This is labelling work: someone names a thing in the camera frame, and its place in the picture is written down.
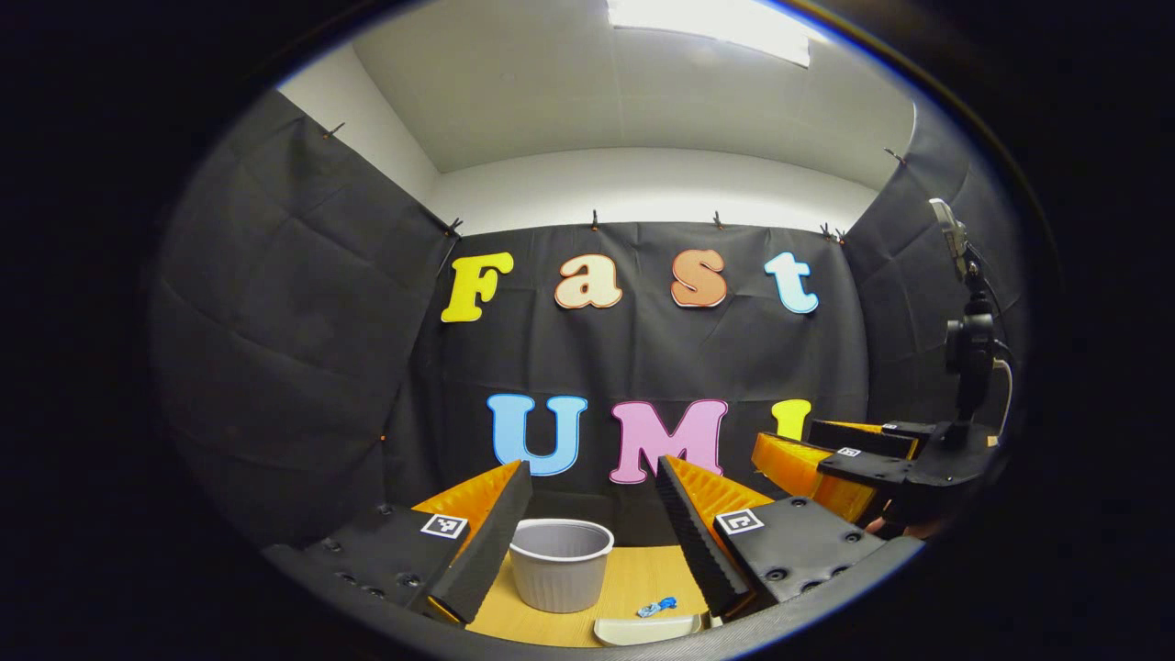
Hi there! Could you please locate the black backdrop cloth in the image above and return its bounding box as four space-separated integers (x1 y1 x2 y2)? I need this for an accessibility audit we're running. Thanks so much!
151 87 1029 552

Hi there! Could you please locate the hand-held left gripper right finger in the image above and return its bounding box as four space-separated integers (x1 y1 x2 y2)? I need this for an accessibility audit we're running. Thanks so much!
655 454 924 622

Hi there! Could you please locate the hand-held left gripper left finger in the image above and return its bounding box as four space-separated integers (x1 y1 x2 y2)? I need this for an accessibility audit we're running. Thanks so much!
264 459 534 628

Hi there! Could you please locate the white cable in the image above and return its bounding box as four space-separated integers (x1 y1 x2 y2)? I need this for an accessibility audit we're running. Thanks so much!
993 356 1017 434

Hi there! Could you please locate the grey plastic garbage bin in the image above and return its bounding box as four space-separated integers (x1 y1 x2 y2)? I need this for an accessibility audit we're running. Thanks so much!
508 518 616 615

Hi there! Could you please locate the grey plastic dustpan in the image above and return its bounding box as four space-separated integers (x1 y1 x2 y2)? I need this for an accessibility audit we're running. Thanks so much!
593 612 707 647

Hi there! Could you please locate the wooden desktop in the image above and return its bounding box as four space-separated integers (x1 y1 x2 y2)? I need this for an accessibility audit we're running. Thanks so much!
464 542 726 649

